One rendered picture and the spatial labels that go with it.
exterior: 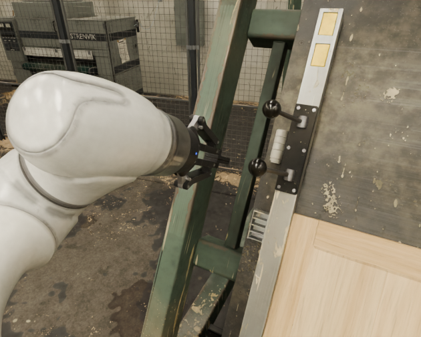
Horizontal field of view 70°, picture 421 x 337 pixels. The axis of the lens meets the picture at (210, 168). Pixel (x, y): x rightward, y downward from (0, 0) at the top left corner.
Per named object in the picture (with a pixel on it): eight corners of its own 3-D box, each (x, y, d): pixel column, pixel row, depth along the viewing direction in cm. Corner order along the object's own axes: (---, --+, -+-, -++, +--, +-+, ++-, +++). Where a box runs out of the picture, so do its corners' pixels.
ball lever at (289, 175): (283, 182, 69) (242, 173, 61) (287, 166, 69) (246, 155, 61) (297, 186, 66) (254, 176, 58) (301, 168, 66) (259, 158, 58)
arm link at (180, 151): (108, 166, 41) (135, 169, 46) (164, 183, 37) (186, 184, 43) (123, 101, 41) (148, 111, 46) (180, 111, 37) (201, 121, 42)
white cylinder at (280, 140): (278, 130, 74) (270, 162, 74) (275, 128, 71) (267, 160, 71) (290, 132, 72) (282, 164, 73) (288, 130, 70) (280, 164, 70)
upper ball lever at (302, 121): (296, 131, 69) (256, 115, 61) (301, 115, 69) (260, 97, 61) (310, 132, 66) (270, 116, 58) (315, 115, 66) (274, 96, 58)
